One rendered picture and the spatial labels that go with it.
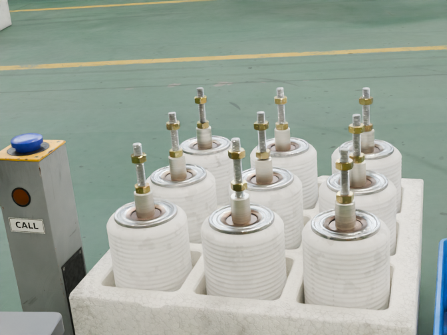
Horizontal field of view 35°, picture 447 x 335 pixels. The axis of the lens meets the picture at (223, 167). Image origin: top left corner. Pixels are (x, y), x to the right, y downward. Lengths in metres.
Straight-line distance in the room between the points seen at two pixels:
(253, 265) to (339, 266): 0.10
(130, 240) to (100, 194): 0.77
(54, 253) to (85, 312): 0.12
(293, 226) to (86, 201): 0.74
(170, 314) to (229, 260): 0.09
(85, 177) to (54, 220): 0.76
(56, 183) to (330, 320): 0.39
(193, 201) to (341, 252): 0.24
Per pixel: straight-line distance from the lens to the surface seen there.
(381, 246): 0.77
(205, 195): 0.92
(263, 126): 0.88
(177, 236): 0.83
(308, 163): 1.00
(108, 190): 1.60
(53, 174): 0.92
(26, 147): 0.92
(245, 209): 0.79
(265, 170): 0.90
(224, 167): 1.02
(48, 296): 0.99
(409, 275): 0.84
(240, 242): 0.77
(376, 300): 0.79
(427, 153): 1.70
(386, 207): 0.87
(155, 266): 0.83
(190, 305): 0.80
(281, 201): 0.88
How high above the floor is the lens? 0.60
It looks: 21 degrees down
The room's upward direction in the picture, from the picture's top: 5 degrees counter-clockwise
